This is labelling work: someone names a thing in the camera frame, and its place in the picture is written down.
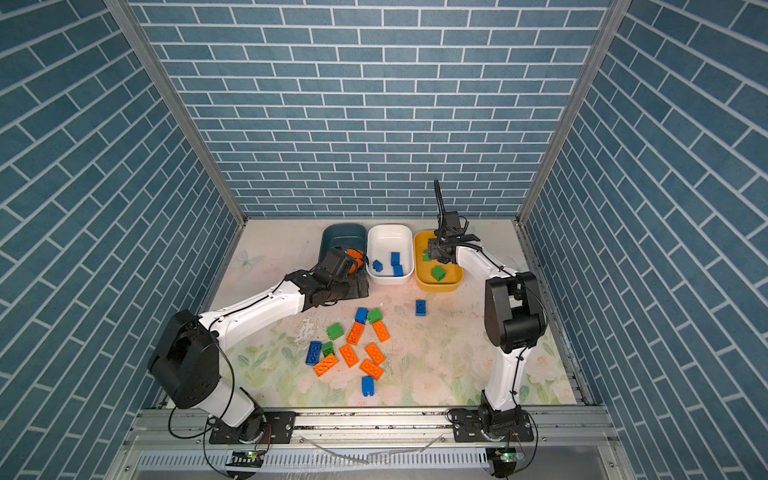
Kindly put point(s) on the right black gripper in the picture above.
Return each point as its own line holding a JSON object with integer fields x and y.
{"x": 433, "y": 248}

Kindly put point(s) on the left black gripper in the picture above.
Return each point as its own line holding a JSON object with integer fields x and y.
{"x": 355, "y": 290}

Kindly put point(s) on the orange lego brick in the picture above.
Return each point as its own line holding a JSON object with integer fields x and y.
{"x": 357, "y": 258}

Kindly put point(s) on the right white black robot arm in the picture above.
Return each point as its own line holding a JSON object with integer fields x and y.
{"x": 514, "y": 319}

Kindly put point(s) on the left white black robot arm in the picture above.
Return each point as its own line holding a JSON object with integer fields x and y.
{"x": 185, "y": 361}

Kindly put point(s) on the blue lego small top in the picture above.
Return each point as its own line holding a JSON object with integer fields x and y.
{"x": 361, "y": 316}

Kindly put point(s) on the dark teal plastic bin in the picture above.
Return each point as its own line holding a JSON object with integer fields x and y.
{"x": 345, "y": 235}

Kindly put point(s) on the yellow plastic bin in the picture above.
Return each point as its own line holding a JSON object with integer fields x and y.
{"x": 454, "y": 273}

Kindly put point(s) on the white plastic bin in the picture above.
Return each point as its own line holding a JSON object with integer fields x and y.
{"x": 384, "y": 239}

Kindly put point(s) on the green lego small lower-left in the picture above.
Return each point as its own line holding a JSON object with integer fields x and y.
{"x": 327, "y": 349}

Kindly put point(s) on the blue lego bottom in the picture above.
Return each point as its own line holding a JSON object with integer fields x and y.
{"x": 368, "y": 386}

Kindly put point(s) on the left green circuit board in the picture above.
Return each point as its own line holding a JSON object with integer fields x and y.
{"x": 246, "y": 459}

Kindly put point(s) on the green circuit board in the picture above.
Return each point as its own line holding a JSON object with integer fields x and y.
{"x": 246, "y": 459}
{"x": 503, "y": 462}

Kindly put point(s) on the right green circuit board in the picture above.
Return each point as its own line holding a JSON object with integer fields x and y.
{"x": 503, "y": 462}

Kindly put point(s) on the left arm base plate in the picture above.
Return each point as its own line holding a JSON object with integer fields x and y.
{"x": 274, "y": 427}

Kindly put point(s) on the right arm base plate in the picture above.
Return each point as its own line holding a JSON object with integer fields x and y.
{"x": 474, "y": 426}

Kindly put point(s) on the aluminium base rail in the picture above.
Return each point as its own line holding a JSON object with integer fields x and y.
{"x": 419, "y": 427}

